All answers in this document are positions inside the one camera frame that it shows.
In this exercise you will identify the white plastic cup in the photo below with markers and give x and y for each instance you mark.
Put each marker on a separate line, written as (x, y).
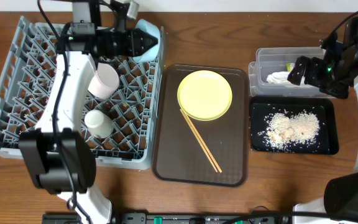
(98, 124)

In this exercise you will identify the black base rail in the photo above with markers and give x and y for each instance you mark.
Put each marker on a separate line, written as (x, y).
(161, 218)

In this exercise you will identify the rice and nut scraps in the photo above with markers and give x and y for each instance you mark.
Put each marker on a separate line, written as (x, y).
(284, 130)

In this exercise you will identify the black plastic tray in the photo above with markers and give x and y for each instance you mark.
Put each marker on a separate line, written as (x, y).
(327, 140)

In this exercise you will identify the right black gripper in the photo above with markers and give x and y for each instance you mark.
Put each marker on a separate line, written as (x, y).
(314, 65)

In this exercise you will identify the light blue plastic bowl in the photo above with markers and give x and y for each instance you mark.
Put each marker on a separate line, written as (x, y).
(150, 40)

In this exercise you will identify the grey plastic dishwasher rack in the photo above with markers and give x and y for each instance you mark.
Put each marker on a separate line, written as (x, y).
(26, 82)

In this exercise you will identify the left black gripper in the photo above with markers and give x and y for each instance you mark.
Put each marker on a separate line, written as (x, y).
(132, 41)

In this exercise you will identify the pink plastic bowl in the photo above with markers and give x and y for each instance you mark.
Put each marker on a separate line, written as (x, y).
(105, 81)

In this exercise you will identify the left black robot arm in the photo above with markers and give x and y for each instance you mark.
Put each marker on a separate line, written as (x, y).
(56, 156)

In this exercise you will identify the yellow plastic plate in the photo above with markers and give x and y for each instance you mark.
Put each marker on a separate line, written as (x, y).
(204, 95)

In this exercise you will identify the clear plastic waste bin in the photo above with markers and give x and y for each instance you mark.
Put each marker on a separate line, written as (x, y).
(269, 60)

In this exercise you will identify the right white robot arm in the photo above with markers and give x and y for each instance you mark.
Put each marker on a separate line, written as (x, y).
(339, 203)

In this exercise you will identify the white paper napkin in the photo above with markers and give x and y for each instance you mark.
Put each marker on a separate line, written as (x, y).
(278, 78)

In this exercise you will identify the brown plastic serving tray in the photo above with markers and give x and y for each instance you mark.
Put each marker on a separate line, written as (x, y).
(177, 154)

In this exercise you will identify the green silver snack wrapper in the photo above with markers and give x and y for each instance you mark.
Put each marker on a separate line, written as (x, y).
(290, 66)

